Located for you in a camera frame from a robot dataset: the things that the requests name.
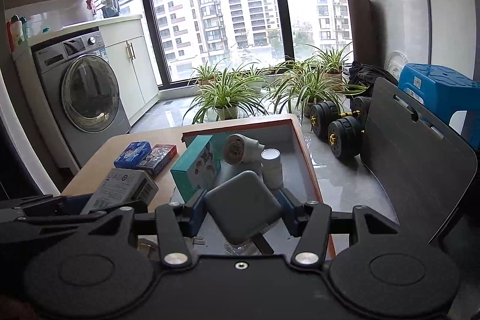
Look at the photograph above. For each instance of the teal bandage box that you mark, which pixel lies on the teal bandage box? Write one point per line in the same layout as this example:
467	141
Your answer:
197	168

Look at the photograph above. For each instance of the front right spider plant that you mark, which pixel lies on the front right spider plant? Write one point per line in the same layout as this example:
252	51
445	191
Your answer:
298	84

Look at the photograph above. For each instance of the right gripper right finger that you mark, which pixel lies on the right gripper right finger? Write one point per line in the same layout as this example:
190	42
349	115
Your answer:
310	223

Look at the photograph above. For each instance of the blue card box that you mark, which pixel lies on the blue card box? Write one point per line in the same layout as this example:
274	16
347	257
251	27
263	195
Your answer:
132	155

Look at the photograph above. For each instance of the black bag on floor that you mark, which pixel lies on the black bag on floor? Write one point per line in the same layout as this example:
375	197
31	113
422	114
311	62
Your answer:
366	75

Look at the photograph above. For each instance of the grey front-load washing machine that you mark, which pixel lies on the grey front-load washing machine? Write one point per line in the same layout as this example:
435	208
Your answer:
82	91

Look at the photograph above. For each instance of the brown rolled mat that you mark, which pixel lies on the brown rolled mat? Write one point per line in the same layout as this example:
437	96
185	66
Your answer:
364	36

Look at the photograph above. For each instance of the white round fan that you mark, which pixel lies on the white round fan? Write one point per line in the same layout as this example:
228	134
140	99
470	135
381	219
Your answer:
394	63

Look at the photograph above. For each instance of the white plug-in diffuser device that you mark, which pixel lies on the white plug-in diffuser device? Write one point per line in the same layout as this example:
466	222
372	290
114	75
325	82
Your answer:
241	149

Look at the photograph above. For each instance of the dark grey chair back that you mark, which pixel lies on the dark grey chair back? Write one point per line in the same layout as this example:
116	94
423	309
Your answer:
428	171

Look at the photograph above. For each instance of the back right spider plant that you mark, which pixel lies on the back right spider plant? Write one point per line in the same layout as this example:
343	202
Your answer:
332	61

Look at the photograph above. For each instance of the back left spider plant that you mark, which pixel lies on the back left spider plant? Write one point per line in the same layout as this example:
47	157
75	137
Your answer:
204	74

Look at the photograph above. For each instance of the white cabinet with countertop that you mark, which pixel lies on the white cabinet with countertop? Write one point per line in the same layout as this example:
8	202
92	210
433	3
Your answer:
127	54

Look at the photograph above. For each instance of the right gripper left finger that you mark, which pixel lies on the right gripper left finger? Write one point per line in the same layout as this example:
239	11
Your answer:
174	224

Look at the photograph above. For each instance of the orange-rimmed cardboard box lid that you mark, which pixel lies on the orange-rimmed cardboard box lid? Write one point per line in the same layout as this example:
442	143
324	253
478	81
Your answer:
298	177

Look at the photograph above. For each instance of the black dumbbell yellow bar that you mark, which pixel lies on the black dumbbell yellow bar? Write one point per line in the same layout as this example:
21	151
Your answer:
343	131

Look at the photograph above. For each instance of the white pill bottle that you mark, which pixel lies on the white pill bottle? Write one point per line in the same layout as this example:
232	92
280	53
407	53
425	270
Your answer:
272	168

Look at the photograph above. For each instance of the white labelled small box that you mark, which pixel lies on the white labelled small box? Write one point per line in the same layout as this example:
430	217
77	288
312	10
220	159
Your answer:
120	186

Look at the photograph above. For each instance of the front left spider plant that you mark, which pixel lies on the front left spider plant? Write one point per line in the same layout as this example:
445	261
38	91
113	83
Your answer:
230	91

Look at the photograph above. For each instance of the blue plastic stool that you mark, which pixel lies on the blue plastic stool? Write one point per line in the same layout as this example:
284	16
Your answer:
443	91

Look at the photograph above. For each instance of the red card box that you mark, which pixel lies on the red card box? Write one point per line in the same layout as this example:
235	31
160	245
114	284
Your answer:
157	159

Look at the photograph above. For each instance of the spider plant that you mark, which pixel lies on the spider plant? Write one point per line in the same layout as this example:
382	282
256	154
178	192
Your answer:
332	61
204	74
298	84
230	91

